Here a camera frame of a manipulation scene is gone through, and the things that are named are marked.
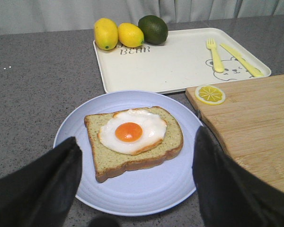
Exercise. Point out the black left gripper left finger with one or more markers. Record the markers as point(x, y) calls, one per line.
point(41, 193)

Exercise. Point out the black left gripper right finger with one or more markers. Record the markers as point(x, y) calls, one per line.
point(230, 196)

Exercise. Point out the bread slice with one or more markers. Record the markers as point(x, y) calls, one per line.
point(108, 163)

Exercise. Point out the light blue round plate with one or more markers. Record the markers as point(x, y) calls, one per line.
point(140, 192)

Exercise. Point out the fried egg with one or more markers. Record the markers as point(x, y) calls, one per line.
point(133, 131)

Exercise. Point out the cream bear tray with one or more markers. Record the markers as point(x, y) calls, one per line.
point(182, 61)

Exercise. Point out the wooden cutting board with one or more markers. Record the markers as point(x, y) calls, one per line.
point(249, 125)

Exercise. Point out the lemon slice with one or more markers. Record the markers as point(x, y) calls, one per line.
point(210, 95)

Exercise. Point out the yellow plastic knife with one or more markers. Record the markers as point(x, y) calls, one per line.
point(250, 68)

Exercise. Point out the yellow plastic fork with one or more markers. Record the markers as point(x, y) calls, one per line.
point(217, 63)

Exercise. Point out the left yellow lemon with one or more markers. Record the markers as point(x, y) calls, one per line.
point(106, 34)

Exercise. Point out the yellow lemon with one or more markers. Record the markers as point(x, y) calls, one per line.
point(106, 34)
point(130, 35)

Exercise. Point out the grey curtain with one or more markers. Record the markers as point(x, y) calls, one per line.
point(32, 16)

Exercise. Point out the green lime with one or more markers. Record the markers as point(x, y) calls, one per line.
point(154, 29)

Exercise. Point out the right yellow lemon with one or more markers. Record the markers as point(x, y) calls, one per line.
point(130, 35)

